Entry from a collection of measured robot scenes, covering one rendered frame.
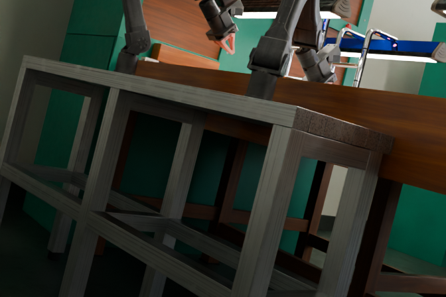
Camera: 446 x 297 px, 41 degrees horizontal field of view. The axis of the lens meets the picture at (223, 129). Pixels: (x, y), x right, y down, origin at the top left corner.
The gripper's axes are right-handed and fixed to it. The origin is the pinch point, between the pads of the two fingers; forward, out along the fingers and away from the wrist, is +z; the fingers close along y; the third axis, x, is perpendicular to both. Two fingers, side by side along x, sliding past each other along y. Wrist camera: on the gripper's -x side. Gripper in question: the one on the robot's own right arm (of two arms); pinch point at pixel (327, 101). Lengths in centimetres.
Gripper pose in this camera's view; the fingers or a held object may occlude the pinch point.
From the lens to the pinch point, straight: 188.1
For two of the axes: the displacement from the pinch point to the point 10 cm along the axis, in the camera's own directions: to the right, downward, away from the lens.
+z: 4.4, 7.7, 4.6
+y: -5.6, -1.6, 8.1
